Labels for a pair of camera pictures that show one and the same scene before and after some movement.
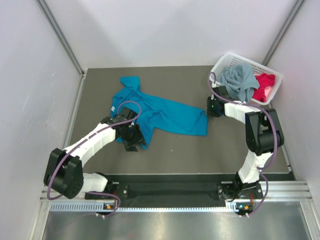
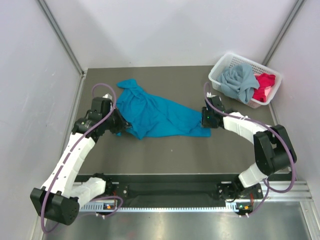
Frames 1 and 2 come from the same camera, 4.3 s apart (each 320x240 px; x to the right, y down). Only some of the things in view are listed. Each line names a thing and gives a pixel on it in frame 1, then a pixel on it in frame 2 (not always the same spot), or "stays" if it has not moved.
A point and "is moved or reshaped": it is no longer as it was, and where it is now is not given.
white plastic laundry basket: x=231 y=59 stays
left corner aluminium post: x=46 y=9 stays
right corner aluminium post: x=283 y=31 stays
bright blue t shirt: x=156 y=113 is moved or reshaped
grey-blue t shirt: x=240 y=80 stays
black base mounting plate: x=179 y=190 stays
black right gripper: x=210 y=100 → x=204 y=123
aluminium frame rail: x=287 y=190 stays
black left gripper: x=130 y=145 → x=123 y=124
